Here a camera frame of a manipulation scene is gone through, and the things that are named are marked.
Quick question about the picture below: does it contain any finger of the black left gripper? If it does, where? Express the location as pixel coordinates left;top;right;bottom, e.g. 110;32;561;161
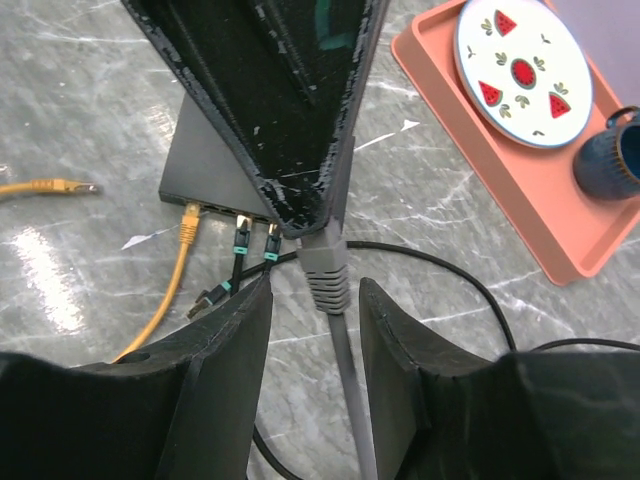
324;1;389;225
125;1;370;238

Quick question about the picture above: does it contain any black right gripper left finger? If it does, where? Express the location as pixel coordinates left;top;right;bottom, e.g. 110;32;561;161
1;277;273;479

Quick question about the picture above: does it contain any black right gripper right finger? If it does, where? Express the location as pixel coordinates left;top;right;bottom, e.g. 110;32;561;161
359;279;639;479

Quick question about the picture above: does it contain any grey ethernet cable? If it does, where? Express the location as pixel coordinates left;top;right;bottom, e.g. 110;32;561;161
295;134;381;480

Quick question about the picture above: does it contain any black ethernet cable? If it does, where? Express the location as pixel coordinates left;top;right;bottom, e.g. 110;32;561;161
227;212;256;296
185;222;640;480

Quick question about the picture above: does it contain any black network switch box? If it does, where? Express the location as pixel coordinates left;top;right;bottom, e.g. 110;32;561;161
159;95;270;224

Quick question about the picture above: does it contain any yellow ethernet cable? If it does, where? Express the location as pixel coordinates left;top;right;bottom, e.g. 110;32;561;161
0;177;202;365

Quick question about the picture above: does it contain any salmon pink tray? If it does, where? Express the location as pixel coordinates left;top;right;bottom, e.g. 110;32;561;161
391;1;639;286

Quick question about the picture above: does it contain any white watermelon pattern plate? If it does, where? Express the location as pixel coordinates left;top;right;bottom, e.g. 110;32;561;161
453;0;594;149

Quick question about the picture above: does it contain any dark blue mug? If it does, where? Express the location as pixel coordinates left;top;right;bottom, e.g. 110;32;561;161
573;106;639;201

